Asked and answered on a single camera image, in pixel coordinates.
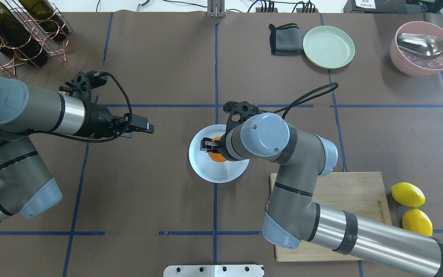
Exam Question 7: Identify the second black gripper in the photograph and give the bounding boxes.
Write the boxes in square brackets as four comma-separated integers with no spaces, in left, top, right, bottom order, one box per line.
[59,71,155,140]

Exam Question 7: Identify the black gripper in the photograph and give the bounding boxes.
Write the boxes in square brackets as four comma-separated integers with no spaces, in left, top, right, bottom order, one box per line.
[200,101,260,154]

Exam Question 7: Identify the orange fruit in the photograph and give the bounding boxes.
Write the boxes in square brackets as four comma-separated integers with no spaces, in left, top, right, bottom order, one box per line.
[208,147,227,163]

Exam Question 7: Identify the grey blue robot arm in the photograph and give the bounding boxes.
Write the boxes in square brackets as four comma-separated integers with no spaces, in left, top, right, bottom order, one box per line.
[194,101,443,277]

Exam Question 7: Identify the second grey robot arm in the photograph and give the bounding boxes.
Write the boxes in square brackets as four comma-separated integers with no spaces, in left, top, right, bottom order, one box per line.
[0,71,154,223]

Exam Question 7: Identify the light blue plate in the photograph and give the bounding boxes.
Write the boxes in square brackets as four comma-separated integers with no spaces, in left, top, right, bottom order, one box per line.
[188,124,249,184]

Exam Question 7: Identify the green plate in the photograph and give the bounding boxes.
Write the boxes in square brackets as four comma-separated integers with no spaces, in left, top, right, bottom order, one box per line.
[302,26,355,70]

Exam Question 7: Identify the black folded cloth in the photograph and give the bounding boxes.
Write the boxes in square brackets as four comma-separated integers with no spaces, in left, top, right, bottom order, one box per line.
[269,23,304,56]

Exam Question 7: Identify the dark wine bottle middle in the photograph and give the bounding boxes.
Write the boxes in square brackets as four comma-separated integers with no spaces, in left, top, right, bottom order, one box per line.
[19,0,69,42]

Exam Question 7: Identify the dark wine bottle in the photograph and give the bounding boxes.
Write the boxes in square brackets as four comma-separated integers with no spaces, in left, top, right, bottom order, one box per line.
[19,0,69,42]
[0,2,48,68]

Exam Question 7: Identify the wooden cutting board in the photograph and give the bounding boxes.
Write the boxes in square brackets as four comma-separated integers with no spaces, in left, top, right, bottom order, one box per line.
[275,172,392,262]

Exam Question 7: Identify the dark wine bottle front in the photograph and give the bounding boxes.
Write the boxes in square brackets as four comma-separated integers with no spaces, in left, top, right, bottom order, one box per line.
[0,2,48,68]

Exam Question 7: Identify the yellow lemon right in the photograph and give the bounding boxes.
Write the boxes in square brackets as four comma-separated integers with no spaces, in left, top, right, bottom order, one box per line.
[391,182,426,208]

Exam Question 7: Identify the yellow lemon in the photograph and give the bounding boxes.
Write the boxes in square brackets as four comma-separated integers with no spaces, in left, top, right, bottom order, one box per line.
[401,208,433,237]
[391,182,426,208]

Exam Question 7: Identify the pink bowl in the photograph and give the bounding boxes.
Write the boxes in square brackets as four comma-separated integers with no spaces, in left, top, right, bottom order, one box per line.
[389,21,443,77]

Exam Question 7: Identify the yellow lemon left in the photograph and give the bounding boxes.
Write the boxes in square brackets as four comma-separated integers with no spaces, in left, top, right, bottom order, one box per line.
[401,208,433,237]

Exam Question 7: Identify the metal scoop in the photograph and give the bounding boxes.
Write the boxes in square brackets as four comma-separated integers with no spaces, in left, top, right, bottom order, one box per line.
[396,33,443,58]

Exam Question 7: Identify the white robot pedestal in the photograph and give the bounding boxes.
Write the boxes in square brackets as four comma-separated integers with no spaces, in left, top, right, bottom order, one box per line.
[163,264,265,277]

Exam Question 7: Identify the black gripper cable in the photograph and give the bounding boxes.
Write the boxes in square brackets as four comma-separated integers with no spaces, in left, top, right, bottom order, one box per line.
[273,82,339,115]

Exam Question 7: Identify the aluminium frame post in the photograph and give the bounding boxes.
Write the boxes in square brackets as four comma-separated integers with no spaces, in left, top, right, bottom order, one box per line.
[207,0,226,18]

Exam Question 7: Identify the copper wire wine rack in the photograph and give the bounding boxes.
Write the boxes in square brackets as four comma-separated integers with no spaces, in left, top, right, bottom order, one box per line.
[0,0,76,77]

